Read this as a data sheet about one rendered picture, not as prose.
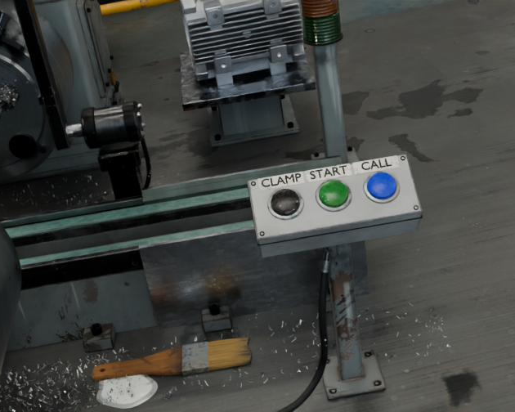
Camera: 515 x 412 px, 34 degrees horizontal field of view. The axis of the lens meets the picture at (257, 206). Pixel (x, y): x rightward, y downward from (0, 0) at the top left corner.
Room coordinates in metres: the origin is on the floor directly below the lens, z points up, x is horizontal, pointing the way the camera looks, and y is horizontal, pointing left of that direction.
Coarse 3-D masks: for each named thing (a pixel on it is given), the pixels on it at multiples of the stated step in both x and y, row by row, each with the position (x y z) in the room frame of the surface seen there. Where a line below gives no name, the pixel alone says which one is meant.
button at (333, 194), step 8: (328, 184) 0.75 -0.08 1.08; (336, 184) 0.75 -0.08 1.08; (320, 192) 0.75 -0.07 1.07; (328, 192) 0.75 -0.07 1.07; (336, 192) 0.74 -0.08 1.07; (344, 192) 0.74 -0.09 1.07; (320, 200) 0.74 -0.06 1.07; (328, 200) 0.74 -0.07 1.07; (336, 200) 0.74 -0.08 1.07; (344, 200) 0.74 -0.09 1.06
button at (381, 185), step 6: (378, 174) 0.76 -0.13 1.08; (384, 174) 0.75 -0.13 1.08; (372, 180) 0.75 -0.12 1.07; (378, 180) 0.75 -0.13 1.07; (384, 180) 0.75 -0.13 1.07; (390, 180) 0.75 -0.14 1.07; (372, 186) 0.74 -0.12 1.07; (378, 186) 0.74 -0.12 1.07; (384, 186) 0.74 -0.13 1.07; (390, 186) 0.74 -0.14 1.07; (372, 192) 0.74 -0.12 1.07; (378, 192) 0.74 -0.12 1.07; (384, 192) 0.74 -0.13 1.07; (390, 192) 0.74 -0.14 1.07; (378, 198) 0.74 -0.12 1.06; (384, 198) 0.73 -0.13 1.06
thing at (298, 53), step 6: (186, 0) 1.44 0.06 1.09; (192, 0) 1.44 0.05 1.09; (186, 6) 1.43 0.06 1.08; (192, 6) 1.43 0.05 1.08; (186, 12) 1.44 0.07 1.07; (192, 12) 1.44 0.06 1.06; (294, 48) 1.45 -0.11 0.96; (300, 48) 1.45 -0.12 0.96; (294, 54) 1.44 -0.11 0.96; (300, 54) 1.44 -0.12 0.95; (294, 60) 1.46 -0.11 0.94; (198, 66) 1.44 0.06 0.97; (204, 66) 1.44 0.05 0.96; (198, 72) 1.43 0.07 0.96; (204, 72) 1.43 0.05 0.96; (198, 78) 1.44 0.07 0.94
